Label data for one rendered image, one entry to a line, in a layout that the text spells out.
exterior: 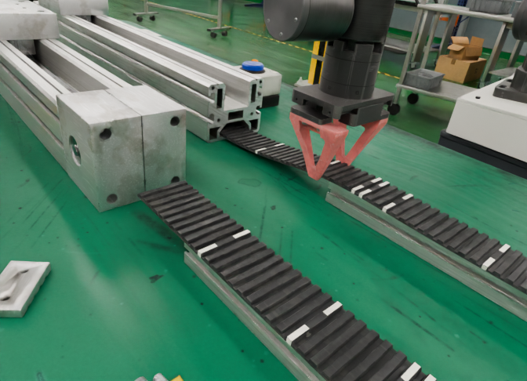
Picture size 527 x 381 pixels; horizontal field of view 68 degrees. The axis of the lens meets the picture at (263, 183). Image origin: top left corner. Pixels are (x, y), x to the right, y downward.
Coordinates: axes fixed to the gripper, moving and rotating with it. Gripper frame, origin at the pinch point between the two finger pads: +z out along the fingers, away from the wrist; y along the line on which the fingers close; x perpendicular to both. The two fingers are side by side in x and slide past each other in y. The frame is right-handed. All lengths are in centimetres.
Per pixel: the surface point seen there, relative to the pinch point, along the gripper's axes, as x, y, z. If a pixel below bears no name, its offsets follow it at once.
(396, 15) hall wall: -438, -758, 45
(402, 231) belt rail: 11.3, 1.3, 2.0
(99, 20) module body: -73, -3, -4
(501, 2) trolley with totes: -87, -288, -13
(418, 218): 12.3, 1.4, -0.2
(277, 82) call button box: -26.1, -16.0, -1.3
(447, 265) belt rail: 16.5, 2.0, 2.3
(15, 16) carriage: -50, 19, -9
